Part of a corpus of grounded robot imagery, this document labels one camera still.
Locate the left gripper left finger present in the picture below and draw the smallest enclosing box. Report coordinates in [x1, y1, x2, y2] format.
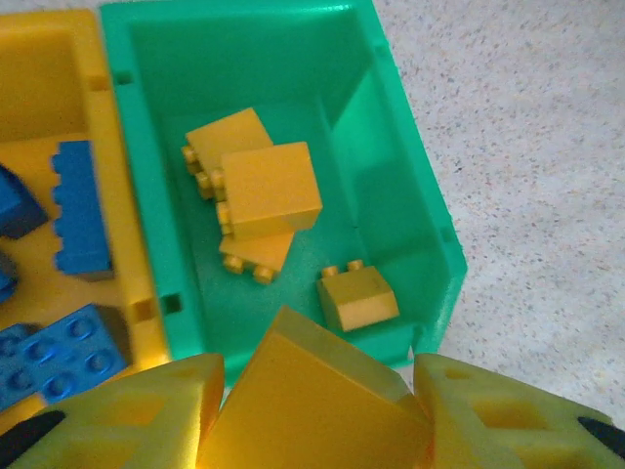
[0, 352, 227, 469]

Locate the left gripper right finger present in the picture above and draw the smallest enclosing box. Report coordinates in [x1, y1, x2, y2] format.
[413, 353, 625, 469]

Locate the large blue lego brick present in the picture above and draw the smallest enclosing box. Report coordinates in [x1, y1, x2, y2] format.
[0, 302, 133, 411]

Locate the long yellow lego brick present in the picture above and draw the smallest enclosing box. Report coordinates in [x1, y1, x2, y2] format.
[197, 305, 436, 469]

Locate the sloped yellow lego brick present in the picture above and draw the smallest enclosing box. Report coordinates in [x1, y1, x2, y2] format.
[315, 259, 400, 333]

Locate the small blue lego brick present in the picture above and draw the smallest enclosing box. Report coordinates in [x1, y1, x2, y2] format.
[0, 163, 50, 240]
[0, 251, 21, 304]

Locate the long blue lego brick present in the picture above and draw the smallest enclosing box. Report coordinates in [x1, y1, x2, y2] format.
[50, 140, 116, 280]

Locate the square yellow lego brick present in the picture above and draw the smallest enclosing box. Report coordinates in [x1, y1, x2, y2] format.
[218, 229, 297, 287]
[181, 107, 274, 201]
[214, 141, 324, 243]

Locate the yellow plastic bin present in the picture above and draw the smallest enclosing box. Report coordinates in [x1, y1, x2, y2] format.
[0, 8, 172, 416]

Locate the green plastic bin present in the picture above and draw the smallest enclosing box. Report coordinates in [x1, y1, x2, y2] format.
[99, 0, 469, 387]

